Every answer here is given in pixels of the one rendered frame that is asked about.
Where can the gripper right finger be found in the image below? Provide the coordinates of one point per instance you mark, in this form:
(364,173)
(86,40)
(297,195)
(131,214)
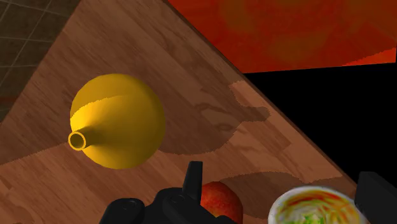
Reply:
(377,195)

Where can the red apple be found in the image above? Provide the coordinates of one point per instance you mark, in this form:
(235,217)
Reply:
(220,201)

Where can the white bowl with colourful pattern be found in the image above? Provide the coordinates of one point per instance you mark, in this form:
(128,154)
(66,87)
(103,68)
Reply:
(313,208)

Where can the yellow round vase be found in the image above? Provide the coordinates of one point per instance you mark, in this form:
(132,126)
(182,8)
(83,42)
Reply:
(121,124)

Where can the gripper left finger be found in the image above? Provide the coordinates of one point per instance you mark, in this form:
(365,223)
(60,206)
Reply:
(173,204)

